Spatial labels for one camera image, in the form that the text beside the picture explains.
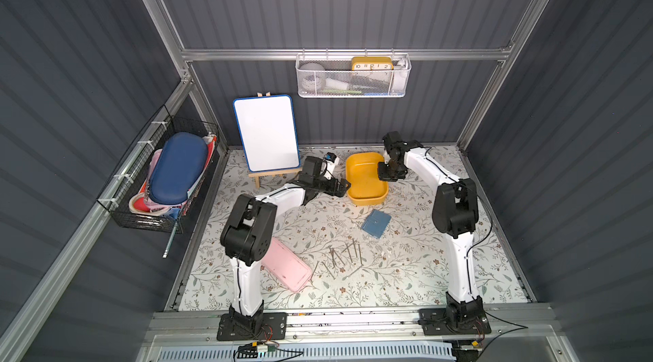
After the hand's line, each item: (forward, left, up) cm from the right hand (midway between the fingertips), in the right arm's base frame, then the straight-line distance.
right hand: (389, 176), depth 101 cm
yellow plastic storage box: (-2, +9, -5) cm, 11 cm away
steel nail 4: (-35, +24, -7) cm, 43 cm away
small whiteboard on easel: (+7, +46, +19) cm, 51 cm away
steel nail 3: (-35, +28, -7) cm, 46 cm away
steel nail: (-31, +22, -7) cm, 39 cm away
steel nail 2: (-31, +20, -6) cm, 37 cm away
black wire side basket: (-28, +74, +28) cm, 84 cm away
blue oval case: (-19, +65, +28) cm, 73 cm away
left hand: (-6, +18, +3) cm, 19 cm away
